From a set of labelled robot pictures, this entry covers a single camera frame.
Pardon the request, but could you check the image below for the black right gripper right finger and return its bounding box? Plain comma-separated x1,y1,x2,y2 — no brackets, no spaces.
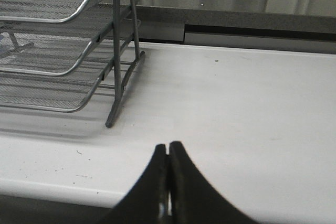
169,141,256,223

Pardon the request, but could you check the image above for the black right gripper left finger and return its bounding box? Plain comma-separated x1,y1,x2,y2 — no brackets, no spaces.
98,144,167,223

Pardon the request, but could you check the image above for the grey stone counter ledge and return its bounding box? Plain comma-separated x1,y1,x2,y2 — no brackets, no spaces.
137,0,335,41

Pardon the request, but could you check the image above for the grey wire mesh tray rack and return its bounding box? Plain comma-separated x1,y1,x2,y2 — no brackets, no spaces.
1,0,144,127

